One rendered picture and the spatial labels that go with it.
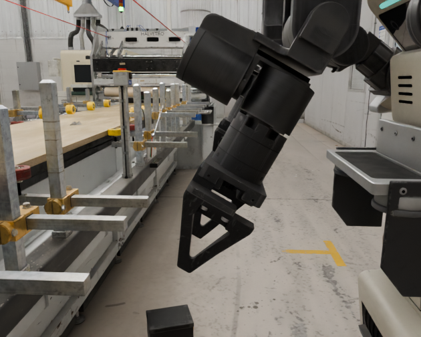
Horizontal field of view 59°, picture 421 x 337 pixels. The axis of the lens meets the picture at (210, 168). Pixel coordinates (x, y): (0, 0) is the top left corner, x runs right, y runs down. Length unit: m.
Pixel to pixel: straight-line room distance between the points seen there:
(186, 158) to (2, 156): 4.27
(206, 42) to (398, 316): 0.53
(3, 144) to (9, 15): 12.20
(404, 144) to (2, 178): 0.82
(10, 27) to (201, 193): 12.80
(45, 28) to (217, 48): 12.21
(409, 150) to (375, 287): 0.27
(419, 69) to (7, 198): 0.87
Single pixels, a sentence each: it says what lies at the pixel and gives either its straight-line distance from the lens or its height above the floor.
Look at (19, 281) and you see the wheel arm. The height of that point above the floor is 0.82.
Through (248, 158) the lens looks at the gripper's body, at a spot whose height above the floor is 1.10.
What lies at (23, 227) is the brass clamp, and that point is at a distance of 1.02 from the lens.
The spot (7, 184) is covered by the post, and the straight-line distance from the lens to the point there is 0.97.
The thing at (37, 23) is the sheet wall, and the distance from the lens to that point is 12.65.
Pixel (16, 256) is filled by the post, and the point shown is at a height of 0.76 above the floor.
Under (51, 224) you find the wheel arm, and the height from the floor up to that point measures 0.83.
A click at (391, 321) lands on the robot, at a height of 0.79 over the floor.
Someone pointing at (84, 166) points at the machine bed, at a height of 0.76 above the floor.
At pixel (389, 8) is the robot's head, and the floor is 1.28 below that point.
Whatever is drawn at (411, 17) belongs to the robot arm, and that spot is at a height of 1.23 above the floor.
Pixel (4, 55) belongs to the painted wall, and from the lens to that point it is 13.10.
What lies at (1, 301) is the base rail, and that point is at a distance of 0.98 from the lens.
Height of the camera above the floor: 1.17
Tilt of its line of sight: 13 degrees down
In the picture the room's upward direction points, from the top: straight up
